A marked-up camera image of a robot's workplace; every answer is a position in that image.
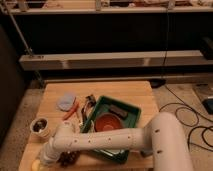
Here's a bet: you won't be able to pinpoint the grey metal shelf rack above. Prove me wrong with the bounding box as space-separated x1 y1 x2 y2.
0 0 213 78

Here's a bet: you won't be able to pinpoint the orange carrot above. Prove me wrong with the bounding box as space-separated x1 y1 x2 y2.
62 102 79 120

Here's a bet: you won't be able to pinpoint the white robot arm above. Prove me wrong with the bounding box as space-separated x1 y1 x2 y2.
39 112 194 171

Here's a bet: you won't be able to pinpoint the dark device on floor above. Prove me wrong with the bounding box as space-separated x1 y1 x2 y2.
194 83 213 115

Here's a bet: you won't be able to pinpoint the white cup with dark contents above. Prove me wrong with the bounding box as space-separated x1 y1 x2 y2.
30 117 50 138

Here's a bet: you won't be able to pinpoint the yellow red apple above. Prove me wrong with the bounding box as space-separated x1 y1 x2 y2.
31 159 41 171

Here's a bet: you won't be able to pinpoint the green plastic tray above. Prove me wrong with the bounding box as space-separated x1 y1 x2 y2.
79 95 142 165

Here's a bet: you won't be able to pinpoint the black floor cables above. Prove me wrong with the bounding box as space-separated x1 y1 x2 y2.
158 84 213 158

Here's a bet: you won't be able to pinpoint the bunch of dark grapes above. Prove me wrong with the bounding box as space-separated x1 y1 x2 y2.
58 151 80 167

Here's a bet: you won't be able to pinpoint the red bowl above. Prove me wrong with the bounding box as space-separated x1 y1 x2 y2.
94 113 123 132

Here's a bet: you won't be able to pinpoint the dark rectangular block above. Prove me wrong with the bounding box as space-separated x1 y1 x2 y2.
109 105 128 118

